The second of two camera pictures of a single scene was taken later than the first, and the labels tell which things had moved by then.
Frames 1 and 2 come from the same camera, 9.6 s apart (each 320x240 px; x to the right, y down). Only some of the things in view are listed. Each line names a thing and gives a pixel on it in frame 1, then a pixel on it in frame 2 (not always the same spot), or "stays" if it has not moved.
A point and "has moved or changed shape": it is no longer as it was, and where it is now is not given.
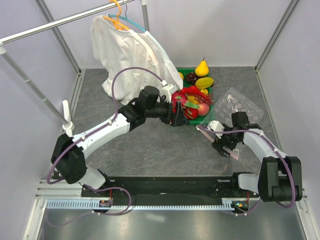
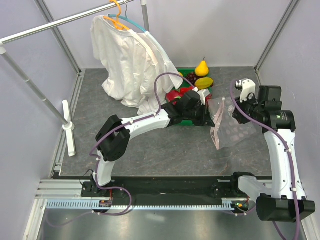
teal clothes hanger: [125, 17] stays
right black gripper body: [228, 140] -> [249, 106]
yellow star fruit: [204, 82] stays
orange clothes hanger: [119, 26] stays
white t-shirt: [117, 48] stays
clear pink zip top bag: [232, 101] has moved or changed shape
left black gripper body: [172, 118] -> [199, 117]
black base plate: [226, 188] stays
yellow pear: [202, 69] stays
